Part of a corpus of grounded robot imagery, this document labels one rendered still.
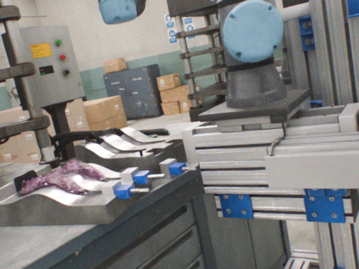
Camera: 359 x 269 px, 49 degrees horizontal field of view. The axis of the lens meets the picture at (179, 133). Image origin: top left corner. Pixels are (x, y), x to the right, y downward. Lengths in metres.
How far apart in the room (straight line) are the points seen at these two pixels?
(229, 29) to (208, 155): 0.37
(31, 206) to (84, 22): 8.76
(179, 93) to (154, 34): 1.45
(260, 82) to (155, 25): 7.84
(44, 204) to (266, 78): 0.69
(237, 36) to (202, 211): 0.87
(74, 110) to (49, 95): 3.38
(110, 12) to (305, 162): 0.49
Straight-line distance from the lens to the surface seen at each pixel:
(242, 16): 0.79
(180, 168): 1.27
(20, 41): 1.93
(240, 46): 0.79
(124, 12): 0.85
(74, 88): 2.20
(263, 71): 0.94
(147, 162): 1.30
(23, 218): 1.24
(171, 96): 8.28
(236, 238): 1.76
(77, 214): 1.11
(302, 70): 1.15
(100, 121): 6.02
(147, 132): 1.98
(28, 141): 5.64
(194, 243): 1.51
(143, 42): 8.90
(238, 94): 0.94
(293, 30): 1.14
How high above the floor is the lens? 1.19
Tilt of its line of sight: 11 degrees down
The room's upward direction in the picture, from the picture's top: 12 degrees counter-clockwise
